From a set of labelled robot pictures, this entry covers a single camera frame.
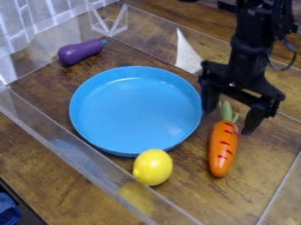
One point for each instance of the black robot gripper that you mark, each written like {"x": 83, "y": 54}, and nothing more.
{"x": 240, "y": 80}

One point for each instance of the orange toy carrot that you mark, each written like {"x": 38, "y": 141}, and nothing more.
{"x": 223, "y": 141}

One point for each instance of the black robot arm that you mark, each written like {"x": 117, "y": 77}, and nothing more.
{"x": 264, "y": 22}

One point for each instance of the blue round plate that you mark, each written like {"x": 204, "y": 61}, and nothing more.
{"x": 135, "y": 108}

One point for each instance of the yellow toy lemon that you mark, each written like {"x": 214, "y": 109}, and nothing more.
{"x": 152, "y": 167}

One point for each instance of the purple toy eggplant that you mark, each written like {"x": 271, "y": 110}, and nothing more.
{"x": 75, "y": 52}

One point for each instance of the blue object at corner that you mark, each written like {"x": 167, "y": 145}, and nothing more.
{"x": 9, "y": 212}

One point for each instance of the clear acrylic enclosure wall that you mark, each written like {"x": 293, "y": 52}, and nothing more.
{"x": 77, "y": 186}

